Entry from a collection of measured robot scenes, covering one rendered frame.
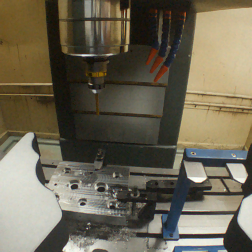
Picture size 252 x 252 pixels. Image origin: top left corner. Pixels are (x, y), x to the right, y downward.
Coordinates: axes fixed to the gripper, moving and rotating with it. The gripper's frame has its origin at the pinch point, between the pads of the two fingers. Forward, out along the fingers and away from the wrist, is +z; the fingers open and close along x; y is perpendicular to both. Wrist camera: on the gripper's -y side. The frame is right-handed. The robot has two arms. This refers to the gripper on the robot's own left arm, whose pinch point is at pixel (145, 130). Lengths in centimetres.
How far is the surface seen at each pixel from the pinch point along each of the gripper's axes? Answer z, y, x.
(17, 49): 121, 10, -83
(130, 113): 79, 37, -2
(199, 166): 24.6, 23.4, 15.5
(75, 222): 28, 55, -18
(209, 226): 29, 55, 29
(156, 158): 81, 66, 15
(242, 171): 22.8, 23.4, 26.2
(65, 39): 30.1, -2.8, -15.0
